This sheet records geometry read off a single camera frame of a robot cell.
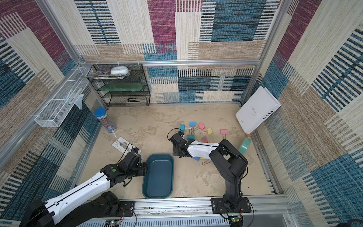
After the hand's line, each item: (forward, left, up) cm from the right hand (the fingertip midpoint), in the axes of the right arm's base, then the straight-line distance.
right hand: (177, 150), depth 95 cm
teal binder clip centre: (+11, -9, 0) cm, 14 cm away
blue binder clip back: (+22, -11, 0) cm, 24 cm away
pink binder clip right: (+15, -34, -1) cm, 37 cm away
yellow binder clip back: (+15, -22, +1) cm, 27 cm away
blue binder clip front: (-6, -12, +2) cm, 14 cm away
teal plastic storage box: (-19, +11, -2) cm, 22 cm away
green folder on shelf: (+35, +37, +26) cm, 58 cm away
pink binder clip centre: (+8, -19, +1) cm, 20 cm away
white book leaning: (+17, -51, +20) cm, 57 cm away
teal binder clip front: (-8, -18, 0) cm, 20 cm away
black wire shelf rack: (+37, +48, +35) cm, 70 cm away
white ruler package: (+3, +36, +1) cm, 36 cm away
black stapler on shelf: (+37, +33, +12) cm, 51 cm away
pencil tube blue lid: (+15, +47, +21) cm, 53 cm away
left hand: (-12, +19, +5) cm, 23 cm away
